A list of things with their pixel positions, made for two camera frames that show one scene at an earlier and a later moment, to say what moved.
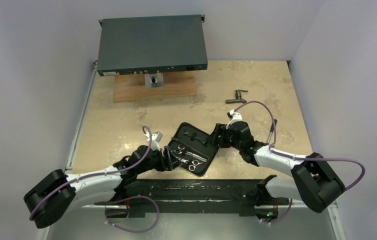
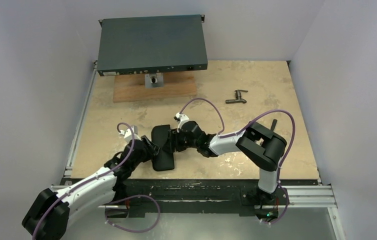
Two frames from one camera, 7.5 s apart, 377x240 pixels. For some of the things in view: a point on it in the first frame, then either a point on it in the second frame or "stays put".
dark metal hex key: (238, 97) stays put
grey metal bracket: (154, 80) stays put
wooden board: (132, 87) stays put
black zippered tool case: (193, 148) to (164, 160)
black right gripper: (222, 137) to (176, 139)
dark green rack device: (151, 45) stays put
